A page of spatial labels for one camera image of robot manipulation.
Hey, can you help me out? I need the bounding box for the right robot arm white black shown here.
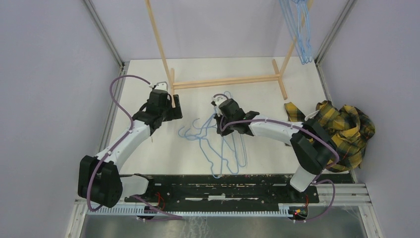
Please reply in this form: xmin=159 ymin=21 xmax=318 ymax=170
xmin=211 ymin=94 xmax=339 ymax=192

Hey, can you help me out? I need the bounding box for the yellow black plaid shirt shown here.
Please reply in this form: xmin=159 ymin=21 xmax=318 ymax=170
xmin=283 ymin=100 xmax=376 ymax=174

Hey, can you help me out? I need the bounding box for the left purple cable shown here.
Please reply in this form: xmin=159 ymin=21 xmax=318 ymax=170
xmin=86 ymin=74 xmax=184 ymax=221

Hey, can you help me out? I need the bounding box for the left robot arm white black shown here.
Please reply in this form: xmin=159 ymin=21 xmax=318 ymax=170
xmin=77 ymin=89 xmax=183 ymax=208

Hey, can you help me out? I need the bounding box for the wooden hanger rack frame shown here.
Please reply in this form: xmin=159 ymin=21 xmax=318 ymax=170
xmin=145 ymin=0 xmax=296 ymax=100

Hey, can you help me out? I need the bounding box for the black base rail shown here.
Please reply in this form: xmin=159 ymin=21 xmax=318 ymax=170
xmin=114 ymin=174 xmax=319 ymax=213

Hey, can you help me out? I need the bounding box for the white slotted cable duct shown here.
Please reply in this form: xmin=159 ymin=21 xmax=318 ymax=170
xmin=87 ymin=203 xmax=296 ymax=218

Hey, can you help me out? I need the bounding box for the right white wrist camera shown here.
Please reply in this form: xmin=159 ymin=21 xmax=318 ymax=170
xmin=211 ymin=96 xmax=227 ymax=114

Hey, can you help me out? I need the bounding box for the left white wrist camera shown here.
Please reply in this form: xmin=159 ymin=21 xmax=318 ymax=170
xmin=149 ymin=81 xmax=168 ymax=92

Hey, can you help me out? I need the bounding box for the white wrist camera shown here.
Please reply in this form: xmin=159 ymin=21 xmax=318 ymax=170
xmin=211 ymin=96 xmax=227 ymax=114
xmin=149 ymin=81 xmax=168 ymax=92

